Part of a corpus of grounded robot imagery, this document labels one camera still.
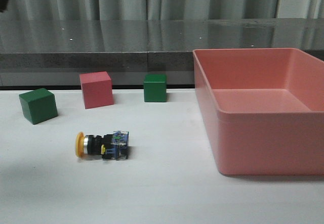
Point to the yellow push button switch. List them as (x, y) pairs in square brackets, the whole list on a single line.
[(110, 146)]

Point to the right green cube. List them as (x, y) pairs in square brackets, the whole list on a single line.
[(155, 88)]

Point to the green cube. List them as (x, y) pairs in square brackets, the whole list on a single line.
[(38, 105), (155, 88)]

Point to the pink cube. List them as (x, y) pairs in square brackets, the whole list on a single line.
[(96, 89)]

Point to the pink plastic bin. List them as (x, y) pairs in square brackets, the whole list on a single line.
[(262, 109)]

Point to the left green cube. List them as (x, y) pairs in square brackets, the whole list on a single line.
[(38, 105)]

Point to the grey stone ledge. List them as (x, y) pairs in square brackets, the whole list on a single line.
[(54, 53)]

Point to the grey curtain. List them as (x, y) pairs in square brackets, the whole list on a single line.
[(160, 9)]

